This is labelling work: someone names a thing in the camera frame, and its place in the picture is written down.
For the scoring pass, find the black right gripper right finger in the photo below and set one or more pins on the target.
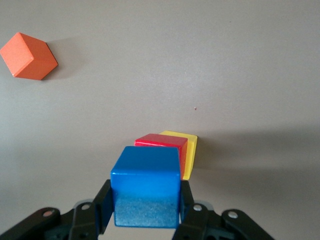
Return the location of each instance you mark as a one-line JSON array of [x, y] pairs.
[[200, 222]]

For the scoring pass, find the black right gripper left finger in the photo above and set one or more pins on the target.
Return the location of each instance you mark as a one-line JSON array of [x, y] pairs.
[[85, 220]]

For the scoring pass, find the blue wooden block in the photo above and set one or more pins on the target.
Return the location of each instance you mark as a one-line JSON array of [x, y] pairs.
[[146, 180]]

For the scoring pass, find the red wooden block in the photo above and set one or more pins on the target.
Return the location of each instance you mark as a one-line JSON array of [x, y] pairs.
[[160, 140]]

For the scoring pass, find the yellow wooden block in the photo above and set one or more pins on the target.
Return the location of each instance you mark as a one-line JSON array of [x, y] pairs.
[[192, 150]]

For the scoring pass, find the brown paper table cover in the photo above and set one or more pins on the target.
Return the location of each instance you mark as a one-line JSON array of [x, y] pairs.
[[225, 62]]

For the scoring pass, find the orange wooden block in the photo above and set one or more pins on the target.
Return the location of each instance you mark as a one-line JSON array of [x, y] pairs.
[[22, 56]]

